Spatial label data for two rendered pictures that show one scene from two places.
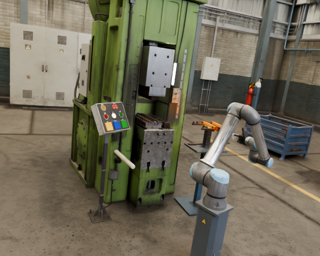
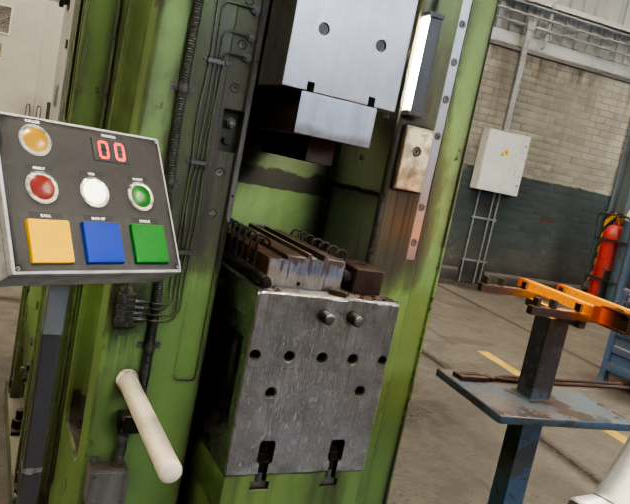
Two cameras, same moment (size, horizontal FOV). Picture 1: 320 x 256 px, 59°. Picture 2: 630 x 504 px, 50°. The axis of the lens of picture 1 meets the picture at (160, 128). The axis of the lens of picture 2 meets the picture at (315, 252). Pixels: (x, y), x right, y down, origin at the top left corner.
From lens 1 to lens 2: 1.48 m
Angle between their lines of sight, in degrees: 6
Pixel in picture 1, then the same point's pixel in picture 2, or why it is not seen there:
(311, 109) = not seen: outside the picture
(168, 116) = (378, 245)
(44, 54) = (37, 74)
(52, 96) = not seen: hidden behind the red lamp
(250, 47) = (613, 114)
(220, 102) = (520, 258)
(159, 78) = (349, 61)
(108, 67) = (141, 20)
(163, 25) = not seen: outside the picture
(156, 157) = (307, 422)
